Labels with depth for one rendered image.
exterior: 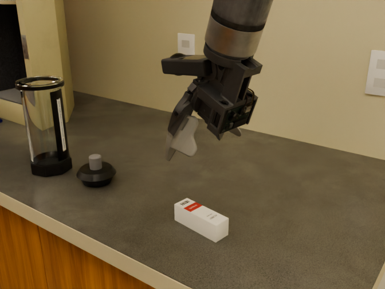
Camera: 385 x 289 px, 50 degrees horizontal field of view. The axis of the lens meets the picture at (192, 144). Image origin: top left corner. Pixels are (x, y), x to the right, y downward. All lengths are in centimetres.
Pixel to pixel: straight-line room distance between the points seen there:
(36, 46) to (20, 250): 60
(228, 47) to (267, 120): 79
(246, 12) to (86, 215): 53
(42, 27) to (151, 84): 45
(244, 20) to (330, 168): 64
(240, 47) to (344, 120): 72
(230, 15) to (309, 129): 78
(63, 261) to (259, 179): 49
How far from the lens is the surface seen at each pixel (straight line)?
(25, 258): 114
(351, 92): 121
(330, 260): 77
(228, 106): 59
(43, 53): 137
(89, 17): 177
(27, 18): 134
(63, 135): 105
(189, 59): 63
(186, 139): 64
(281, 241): 79
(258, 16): 55
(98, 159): 97
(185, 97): 63
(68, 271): 100
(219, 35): 56
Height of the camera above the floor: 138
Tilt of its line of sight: 22 degrees down
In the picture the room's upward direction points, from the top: straight up
